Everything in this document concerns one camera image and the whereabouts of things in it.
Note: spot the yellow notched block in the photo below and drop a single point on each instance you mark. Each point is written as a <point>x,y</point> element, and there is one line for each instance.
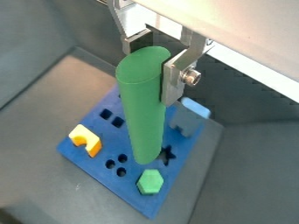
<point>82,136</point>

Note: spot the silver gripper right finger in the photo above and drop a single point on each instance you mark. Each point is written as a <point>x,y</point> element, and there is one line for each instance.
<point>179,72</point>

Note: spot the green hexagonal peg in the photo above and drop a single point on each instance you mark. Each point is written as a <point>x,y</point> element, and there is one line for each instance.
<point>150,182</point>

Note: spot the light blue oval block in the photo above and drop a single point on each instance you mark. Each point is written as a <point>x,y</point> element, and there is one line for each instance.
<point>189,115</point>

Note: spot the green cylinder peg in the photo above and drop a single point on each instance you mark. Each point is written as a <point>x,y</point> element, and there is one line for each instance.
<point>139,80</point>

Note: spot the blue shape-sorter base block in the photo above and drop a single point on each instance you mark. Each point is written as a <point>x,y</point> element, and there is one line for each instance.
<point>114,167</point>

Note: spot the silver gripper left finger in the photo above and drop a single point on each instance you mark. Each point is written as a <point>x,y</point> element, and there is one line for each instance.
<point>131,16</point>

